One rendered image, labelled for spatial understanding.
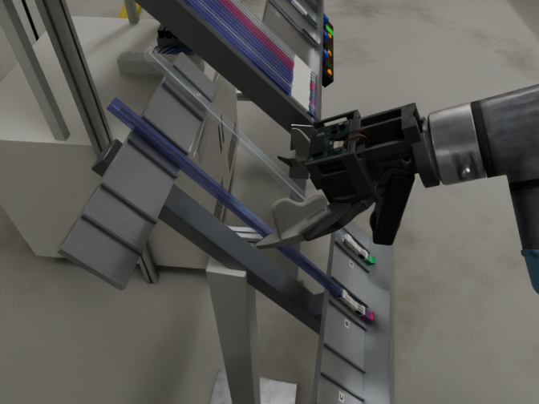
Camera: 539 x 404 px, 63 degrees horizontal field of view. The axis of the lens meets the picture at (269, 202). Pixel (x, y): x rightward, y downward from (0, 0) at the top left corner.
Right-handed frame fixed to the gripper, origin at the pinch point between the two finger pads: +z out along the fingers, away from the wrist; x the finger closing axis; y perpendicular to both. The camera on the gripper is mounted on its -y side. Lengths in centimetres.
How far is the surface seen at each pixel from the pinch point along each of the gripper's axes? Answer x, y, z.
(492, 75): -201, -128, -34
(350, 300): 0.3, -23.8, -1.8
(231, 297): 3.0, -15.5, 14.4
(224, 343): 3.0, -30.2, 25.0
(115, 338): -16, -61, 94
